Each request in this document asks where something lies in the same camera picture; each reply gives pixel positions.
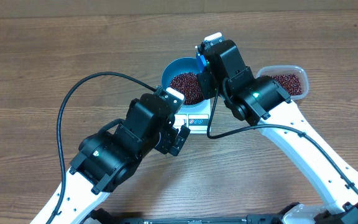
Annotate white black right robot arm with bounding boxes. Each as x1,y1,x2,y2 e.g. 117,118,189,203
196,37,358,223

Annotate teal metal bowl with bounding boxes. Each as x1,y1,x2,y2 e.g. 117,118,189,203
161,57,213,108

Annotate red beans in bowl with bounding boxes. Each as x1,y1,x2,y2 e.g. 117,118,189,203
169,72,204,105

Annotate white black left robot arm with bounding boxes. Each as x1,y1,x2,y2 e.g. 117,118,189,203
32,88,190,223

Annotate black mounting rail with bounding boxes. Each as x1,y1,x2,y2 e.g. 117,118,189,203
82,203,298,224

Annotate clear plastic container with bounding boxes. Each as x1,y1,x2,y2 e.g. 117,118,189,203
256,65,310,101

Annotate blue plastic measuring scoop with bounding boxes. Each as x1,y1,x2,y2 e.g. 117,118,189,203
196,52,207,73

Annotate white digital kitchen scale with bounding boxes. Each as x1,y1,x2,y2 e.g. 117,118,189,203
173,100,211,134

